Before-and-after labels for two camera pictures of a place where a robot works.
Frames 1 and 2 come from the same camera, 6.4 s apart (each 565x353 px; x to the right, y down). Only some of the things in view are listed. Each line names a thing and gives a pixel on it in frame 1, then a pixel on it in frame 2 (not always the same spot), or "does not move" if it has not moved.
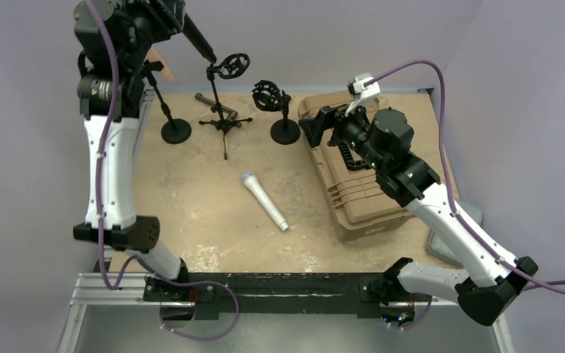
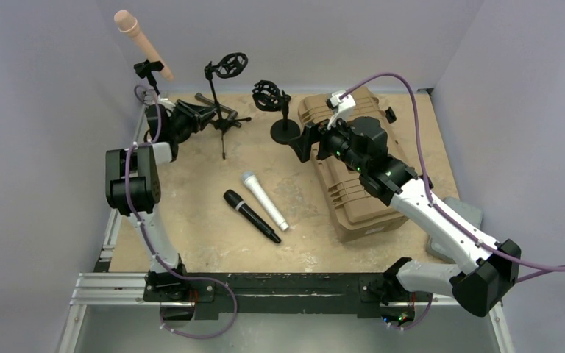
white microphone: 249,179 does not move
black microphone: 190,30 -> 236,202
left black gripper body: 147,21 -> 180,122
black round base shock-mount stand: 267,96 does not move
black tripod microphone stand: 231,67 does not move
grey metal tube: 232,114 does not move
